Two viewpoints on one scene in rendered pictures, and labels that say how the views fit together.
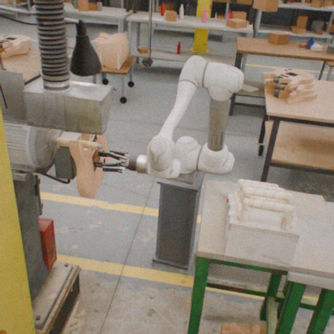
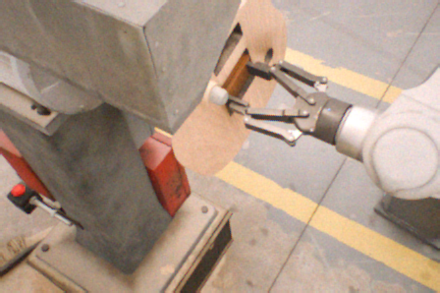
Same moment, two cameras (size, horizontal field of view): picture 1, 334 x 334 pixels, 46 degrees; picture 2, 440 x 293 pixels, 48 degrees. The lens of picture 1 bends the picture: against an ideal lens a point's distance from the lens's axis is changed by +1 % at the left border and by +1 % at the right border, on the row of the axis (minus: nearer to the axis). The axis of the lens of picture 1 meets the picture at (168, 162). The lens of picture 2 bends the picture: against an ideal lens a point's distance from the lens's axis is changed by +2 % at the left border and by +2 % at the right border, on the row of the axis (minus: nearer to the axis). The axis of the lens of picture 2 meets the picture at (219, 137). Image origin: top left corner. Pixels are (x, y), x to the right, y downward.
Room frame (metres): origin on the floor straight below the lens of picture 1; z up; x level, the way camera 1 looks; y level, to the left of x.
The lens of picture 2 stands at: (1.12, 0.06, 1.78)
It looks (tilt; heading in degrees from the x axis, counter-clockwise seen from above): 54 degrees down; 34
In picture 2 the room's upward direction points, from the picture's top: 9 degrees counter-clockwise
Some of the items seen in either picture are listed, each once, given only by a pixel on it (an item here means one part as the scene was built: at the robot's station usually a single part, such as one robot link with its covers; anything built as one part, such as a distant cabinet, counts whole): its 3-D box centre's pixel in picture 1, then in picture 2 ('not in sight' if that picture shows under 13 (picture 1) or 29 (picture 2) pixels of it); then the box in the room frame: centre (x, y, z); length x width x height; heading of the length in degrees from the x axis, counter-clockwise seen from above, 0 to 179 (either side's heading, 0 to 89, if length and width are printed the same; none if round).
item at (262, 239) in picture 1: (259, 233); not in sight; (1.27, -0.40, 1.02); 0.27 x 0.15 x 0.17; 83
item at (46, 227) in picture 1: (30, 238); (142, 159); (1.71, 0.77, 0.49); 0.25 x 0.12 x 0.37; 83
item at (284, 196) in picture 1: (267, 194); not in sight; (1.31, -0.41, 1.20); 0.20 x 0.03 x 0.03; 82
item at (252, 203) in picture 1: (268, 205); not in sight; (1.23, -0.40, 1.20); 0.20 x 0.03 x 0.03; 82
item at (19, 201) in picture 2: not in sight; (46, 211); (1.45, 0.96, 0.46); 0.25 x 0.07 x 0.08; 83
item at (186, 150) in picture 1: (186, 153); not in sight; (2.20, -0.11, 0.87); 0.18 x 0.16 x 0.22; 74
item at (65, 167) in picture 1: (55, 160); not in sight; (1.78, 0.61, 0.99); 0.24 x 0.21 x 0.26; 83
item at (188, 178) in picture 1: (179, 170); not in sight; (2.21, -0.08, 0.73); 0.22 x 0.18 x 0.06; 76
